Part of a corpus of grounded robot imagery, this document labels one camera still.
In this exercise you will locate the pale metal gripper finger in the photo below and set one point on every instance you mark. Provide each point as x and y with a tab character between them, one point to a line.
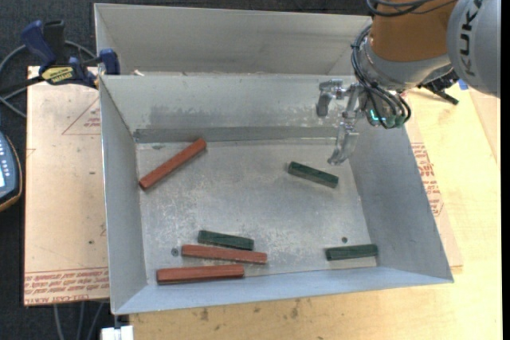
346	143
332	89

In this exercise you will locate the dark green flat block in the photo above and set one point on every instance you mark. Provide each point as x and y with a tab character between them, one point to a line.
351	252
312	174
225	240

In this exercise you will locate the grey metal bin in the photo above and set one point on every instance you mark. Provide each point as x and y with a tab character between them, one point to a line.
247	195

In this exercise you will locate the red-brown flat block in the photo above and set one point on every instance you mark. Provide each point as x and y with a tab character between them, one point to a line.
223	254
199	274
172	164

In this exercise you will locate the brown cardboard board red print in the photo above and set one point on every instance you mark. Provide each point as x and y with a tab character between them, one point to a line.
63	179

